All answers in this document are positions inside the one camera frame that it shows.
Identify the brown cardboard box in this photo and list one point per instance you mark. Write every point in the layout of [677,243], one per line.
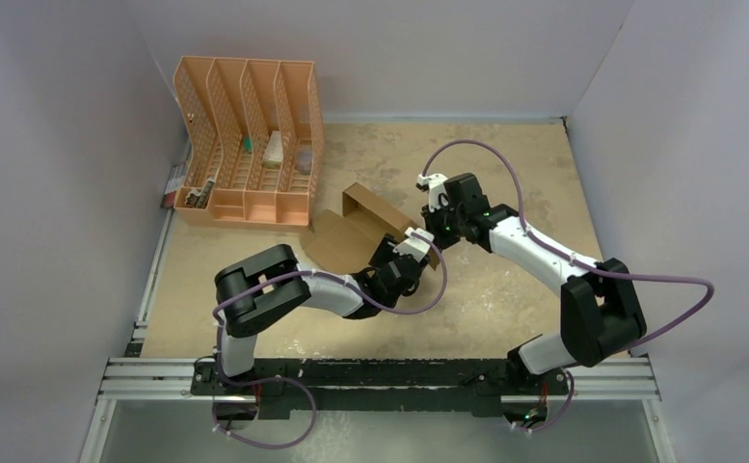
[344,243]

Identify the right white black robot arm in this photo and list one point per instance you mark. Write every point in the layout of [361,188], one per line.
[598,316]

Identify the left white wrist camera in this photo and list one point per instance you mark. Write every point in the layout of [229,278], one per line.
[417,244]

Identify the white beige carton box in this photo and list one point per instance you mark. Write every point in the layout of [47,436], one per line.
[274,153]

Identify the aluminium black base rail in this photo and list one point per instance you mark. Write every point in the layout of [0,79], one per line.
[278,386]

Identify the black white patterned card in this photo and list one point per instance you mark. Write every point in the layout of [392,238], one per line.
[198,198]

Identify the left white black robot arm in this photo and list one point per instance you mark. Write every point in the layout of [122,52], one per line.
[255,293]

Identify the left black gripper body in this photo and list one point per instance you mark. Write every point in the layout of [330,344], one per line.
[385,253]

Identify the purple grey round container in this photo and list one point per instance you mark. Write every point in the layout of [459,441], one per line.
[304,160]

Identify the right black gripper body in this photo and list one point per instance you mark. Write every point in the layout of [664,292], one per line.
[432,217]

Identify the orange plastic file organizer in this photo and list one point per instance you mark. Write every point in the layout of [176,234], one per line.
[257,141]

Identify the pack of coloured markers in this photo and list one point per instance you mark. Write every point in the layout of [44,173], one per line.
[174,181]

